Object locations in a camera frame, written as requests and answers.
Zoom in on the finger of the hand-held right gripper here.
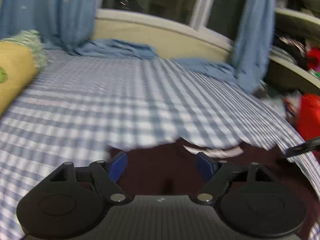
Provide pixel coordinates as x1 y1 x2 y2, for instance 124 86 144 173
284 137 320 158

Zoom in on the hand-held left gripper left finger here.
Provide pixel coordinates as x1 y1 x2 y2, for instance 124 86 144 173
49 151 131 204

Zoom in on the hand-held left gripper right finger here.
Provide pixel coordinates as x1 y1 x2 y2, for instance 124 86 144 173
192 151 273 204

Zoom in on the maroon printed sweater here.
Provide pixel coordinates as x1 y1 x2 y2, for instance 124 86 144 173
108 137 320 240

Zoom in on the pile of dark clothes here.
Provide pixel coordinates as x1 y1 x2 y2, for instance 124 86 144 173
275 35 308 64

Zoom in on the red shopping bag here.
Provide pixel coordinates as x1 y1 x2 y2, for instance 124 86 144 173
296 93 320 144

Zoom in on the blue checked bed sheet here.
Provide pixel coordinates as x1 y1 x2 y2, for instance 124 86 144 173
0 49 320 240

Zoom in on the red cloth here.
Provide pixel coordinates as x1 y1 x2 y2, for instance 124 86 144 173
305 46 320 71

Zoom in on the white shelf unit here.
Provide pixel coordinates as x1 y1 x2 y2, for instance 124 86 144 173
265 0 320 93

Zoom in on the blue star curtain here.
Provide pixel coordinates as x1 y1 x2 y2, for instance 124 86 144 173
0 0 158 60
172 0 277 94

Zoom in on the yellow avocado print pillow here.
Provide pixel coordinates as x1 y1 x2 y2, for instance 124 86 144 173
0 41 38 117

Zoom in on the green checked pillow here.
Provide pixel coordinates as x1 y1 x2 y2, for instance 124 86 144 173
12 29 49 68

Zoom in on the white framed window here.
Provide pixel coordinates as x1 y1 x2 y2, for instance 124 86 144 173
95 0 252 48

